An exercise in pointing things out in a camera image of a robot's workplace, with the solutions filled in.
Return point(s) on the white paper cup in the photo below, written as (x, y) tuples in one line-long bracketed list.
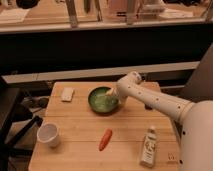
[(48, 134)]

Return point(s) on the clear plastic bottle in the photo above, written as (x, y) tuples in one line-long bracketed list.
[(149, 148)]

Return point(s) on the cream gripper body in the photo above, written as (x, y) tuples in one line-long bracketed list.
[(111, 92)]

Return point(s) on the white long shelf rail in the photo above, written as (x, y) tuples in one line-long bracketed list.
[(86, 73)]

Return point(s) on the black remote control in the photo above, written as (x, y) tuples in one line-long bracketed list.
[(148, 107)]

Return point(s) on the green ceramic bowl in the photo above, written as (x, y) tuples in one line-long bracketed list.
[(100, 102)]

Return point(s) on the orange carrot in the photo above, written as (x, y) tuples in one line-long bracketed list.
[(105, 139)]

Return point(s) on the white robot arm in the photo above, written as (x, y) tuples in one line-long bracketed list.
[(195, 158)]

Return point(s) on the white rectangular sponge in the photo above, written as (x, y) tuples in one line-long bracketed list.
[(67, 94)]

